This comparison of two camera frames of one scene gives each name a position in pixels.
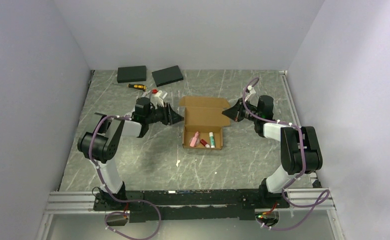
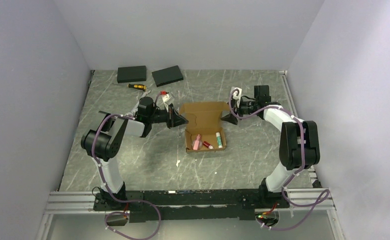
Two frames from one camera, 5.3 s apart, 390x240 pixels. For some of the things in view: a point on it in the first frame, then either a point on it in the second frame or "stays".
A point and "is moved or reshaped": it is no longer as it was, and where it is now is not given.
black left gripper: [170, 116] stays
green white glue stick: [212, 140] → [218, 140]
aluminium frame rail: [71, 202] stays
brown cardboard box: [205, 115] is moved or reshaped
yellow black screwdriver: [137, 86] stays
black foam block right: [167, 76] stays
